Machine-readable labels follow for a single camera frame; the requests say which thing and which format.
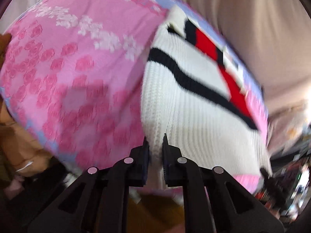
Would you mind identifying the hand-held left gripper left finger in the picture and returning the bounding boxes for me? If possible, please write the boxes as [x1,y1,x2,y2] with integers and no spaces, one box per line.
[28,136,150,233]

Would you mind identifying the pink floral blanket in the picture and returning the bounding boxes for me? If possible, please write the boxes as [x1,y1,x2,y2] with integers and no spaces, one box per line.
[0,0,270,197]

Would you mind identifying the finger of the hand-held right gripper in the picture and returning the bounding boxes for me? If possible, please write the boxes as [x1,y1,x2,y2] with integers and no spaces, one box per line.
[259,167,289,209]

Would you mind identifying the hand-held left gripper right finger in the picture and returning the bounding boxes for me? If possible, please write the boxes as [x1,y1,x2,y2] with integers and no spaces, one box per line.
[162,133,285,233]

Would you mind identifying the white knit sweater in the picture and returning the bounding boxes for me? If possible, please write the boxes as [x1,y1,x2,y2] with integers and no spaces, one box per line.
[141,6,273,190]

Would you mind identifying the beige curtain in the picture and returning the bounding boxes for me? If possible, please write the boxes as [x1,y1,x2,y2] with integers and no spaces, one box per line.
[136,0,311,117]

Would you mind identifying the white cable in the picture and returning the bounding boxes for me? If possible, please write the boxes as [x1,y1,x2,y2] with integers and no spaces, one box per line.
[15,161,34,173]

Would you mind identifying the brown padded object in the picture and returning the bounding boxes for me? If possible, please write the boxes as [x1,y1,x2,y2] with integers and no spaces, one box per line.
[0,33,57,179]

